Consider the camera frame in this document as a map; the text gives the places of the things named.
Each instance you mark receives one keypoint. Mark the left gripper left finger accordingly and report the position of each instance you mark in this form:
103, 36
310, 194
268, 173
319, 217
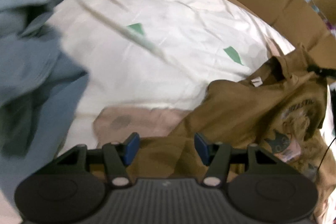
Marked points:
117, 157

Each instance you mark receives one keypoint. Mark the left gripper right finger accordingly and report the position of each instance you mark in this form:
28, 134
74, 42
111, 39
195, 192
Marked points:
216, 156

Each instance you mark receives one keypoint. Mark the brown t-shirt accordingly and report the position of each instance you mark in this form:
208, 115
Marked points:
281, 107

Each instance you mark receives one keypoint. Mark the light blue garment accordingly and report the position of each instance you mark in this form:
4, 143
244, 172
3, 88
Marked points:
40, 89

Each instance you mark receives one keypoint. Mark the cream bear print blanket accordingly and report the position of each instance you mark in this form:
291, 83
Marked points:
157, 53

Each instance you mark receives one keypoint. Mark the large cardboard box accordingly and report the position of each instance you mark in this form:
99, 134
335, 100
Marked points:
299, 24

